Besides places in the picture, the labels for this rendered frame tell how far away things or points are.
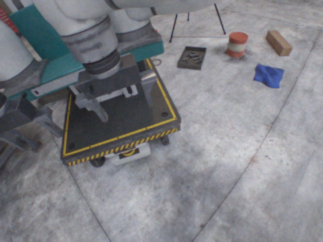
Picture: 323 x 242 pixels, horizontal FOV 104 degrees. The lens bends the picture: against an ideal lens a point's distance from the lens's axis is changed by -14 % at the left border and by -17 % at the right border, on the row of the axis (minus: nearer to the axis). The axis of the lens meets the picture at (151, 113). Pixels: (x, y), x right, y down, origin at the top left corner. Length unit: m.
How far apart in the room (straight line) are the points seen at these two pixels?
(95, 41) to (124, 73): 0.09
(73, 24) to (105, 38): 0.05
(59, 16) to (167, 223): 0.97
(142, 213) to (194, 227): 0.30
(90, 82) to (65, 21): 0.13
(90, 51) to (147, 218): 0.90
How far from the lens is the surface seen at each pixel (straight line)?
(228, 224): 1.00
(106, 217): 1.08
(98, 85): 0.33
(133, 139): 0.77
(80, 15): 0.24
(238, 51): 1.79
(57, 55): 0.77
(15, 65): 0.67
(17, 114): 0.43
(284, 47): 1.98
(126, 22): 0.53
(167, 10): 0.51
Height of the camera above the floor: 0.97
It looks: 52 degrees down
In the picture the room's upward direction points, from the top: 17 degrees counter-clockwise
